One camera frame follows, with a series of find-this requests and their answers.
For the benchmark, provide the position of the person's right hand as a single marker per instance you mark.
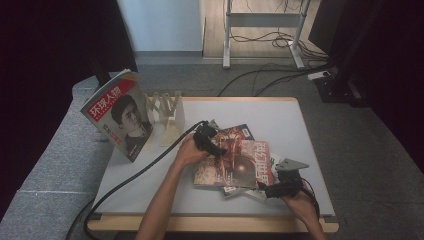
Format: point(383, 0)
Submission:
point(303, 208)

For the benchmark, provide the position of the beige expandable book rack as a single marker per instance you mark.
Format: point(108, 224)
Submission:
point(173, 130)

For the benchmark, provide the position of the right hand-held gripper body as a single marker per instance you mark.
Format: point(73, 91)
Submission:
point(290, 185)

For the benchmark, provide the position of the portrait cover magazine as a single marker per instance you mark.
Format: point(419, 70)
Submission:
point(123, 116)

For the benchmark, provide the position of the white power strip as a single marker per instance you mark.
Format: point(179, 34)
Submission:
point(318, 75)

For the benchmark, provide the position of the red-brown cover magazine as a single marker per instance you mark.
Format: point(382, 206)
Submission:
point(240, 163)

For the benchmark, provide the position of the person's left hand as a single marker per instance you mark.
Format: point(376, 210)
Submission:
point(188, 153)

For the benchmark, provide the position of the black stand with base plate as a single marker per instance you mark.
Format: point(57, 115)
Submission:
point(100, 73)
point(336, 90)

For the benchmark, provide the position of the white and green magazine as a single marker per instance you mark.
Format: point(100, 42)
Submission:
point(258, 195)

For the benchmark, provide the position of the floor socket plate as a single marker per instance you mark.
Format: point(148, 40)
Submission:
point(101, 138)

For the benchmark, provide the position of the dark blue cover magazine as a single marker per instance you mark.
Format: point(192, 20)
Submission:
point(238, 131)

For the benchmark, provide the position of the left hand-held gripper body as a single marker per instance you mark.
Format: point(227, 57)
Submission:
point(205, 136)

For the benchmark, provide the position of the white metal desk frame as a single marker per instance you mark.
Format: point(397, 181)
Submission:
point(263, 20)

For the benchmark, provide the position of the black curtain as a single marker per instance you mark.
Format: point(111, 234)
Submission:
point(400, 66)
point(50, 50)

